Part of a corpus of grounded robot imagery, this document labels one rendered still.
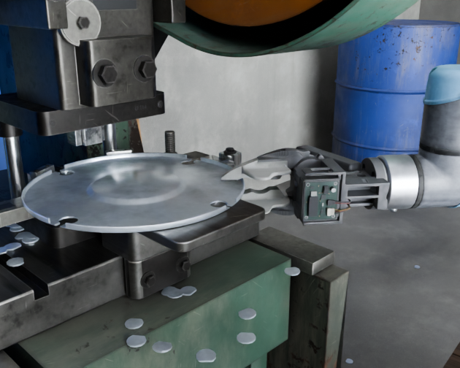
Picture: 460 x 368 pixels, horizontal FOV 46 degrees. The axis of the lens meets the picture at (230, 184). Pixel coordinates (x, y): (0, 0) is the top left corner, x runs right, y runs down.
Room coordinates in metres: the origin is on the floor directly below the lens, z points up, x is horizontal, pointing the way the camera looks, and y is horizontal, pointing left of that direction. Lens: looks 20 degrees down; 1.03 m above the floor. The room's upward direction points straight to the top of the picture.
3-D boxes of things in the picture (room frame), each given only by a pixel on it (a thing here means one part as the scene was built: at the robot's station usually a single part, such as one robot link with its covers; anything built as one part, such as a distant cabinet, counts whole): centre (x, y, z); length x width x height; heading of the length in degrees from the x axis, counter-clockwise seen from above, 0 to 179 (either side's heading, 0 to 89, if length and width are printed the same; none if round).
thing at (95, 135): (0.77, 0.21, 0.84); 0.05 x 0.03 x 0.04; 135
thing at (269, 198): (0.68, -0.04, 0.76); 0.09 x 0.06 x 0.03; 97
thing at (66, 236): (0.78, 0.22, 0.72); 0.20 x 0.16 x 0.03; 135
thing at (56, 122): (0.78, 0.22, 0.86); 0.20 x 0.16 x 0.05; 135
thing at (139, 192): (0.69, 0.13, 0.78); 0.29 x 0.29 x 0.01
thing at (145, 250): (0.66, 0.09, 0.72); 0.25 x 0.14 x 0.14; 45
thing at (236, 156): (0.81, 0.00, 0.75); 0.03 x 0.03 x 0.10; 45
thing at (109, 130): (0.88, 0.20, 0.81); 0.02 x 0.02 x 0.14
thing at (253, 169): (0.68, -0.04, 0.80); 0.09 x 0.06 x 0.03; 97
